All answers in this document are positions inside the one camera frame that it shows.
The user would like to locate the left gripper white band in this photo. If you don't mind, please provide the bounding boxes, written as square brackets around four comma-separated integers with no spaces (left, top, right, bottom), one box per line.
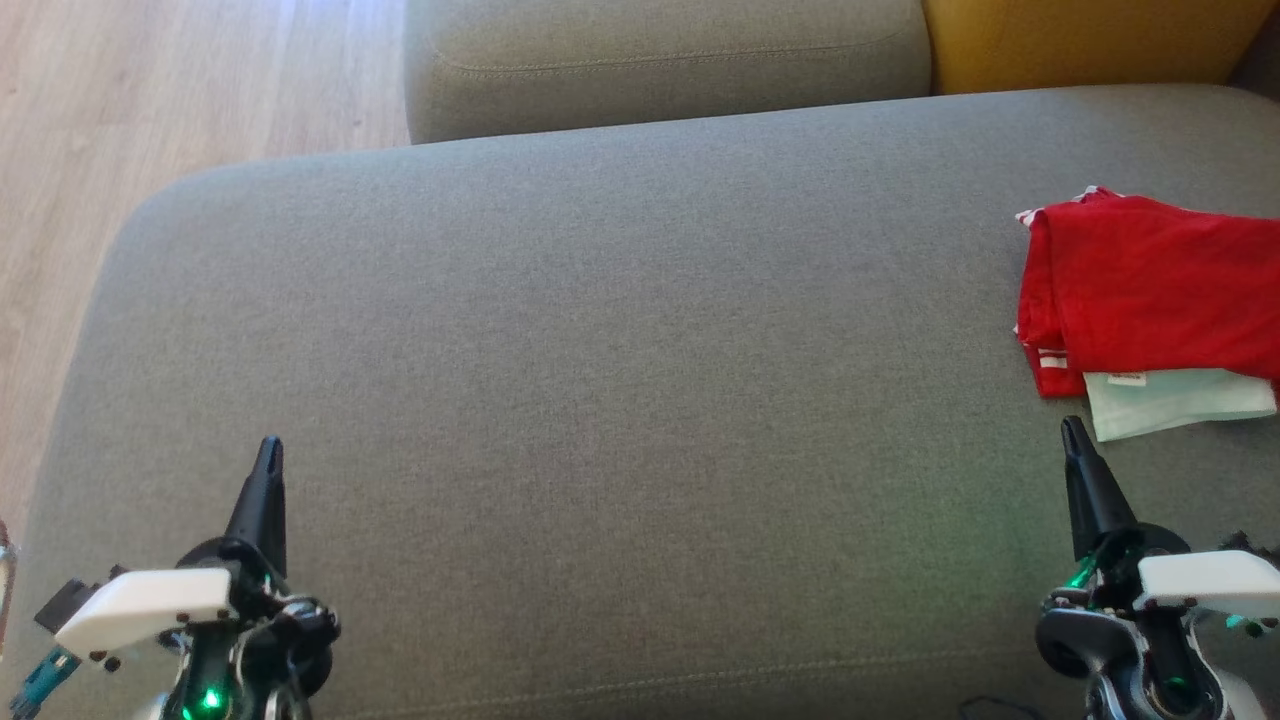
[54,436,342,720]

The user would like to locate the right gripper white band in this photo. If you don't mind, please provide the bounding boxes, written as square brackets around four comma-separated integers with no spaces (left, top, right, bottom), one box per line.
[1035,416,1280,720]

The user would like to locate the red basketball jersey white sleeves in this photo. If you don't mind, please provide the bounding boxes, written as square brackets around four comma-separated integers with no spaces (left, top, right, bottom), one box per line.
[1013,184,1280,444]

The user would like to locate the beige laundry basket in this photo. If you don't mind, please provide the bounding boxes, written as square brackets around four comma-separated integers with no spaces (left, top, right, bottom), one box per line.
[0,518,18,663]

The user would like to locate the grey sofa seat cushion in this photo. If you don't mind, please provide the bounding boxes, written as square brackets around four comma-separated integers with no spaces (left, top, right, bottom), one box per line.
[0,83,1280,720]

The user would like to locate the yellow sofa cushion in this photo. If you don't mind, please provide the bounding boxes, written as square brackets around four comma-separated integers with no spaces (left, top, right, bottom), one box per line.
[919,0,1277,99]

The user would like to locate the grey sofa back cushion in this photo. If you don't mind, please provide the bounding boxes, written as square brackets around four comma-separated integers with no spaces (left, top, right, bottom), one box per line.
[402,0,934,147]
[1227,5,1280,102]

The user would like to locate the left arm cable teal plug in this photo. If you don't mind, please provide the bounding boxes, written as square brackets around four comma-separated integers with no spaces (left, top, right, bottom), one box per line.
[7,644,84,720]

